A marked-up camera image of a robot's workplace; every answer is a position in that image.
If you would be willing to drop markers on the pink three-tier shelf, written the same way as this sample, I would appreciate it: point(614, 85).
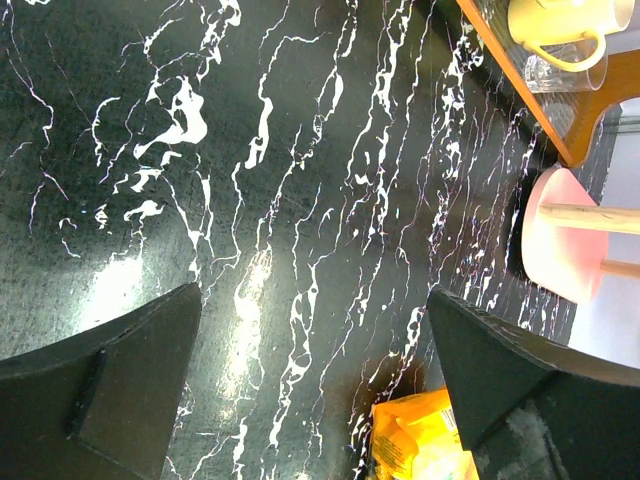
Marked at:
point(565, 237)

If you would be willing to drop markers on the orange candy bag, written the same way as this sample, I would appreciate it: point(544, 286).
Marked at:
point(416, 437)

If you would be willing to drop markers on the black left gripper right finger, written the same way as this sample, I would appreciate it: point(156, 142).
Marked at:
point(529, 408)

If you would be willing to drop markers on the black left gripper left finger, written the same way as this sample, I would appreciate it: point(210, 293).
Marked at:
point(100, 404)

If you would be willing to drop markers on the clear glass bottom shelf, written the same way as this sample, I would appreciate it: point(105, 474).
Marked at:
point(541, 77)

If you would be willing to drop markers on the cream yellow mug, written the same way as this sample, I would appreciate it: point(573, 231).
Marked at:
point(537, 24)

